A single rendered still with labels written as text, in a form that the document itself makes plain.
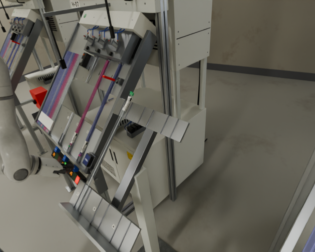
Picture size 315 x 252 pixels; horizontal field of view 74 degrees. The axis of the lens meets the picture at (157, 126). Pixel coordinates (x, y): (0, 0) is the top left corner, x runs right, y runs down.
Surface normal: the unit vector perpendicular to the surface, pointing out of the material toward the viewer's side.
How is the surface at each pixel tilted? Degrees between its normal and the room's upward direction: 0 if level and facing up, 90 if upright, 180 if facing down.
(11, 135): 40
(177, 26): 90
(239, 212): 0
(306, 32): 90
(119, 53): 47
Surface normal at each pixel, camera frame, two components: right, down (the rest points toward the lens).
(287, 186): -0.08, -0.82
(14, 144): 0.63, -0.40
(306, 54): -0.51, 0.52
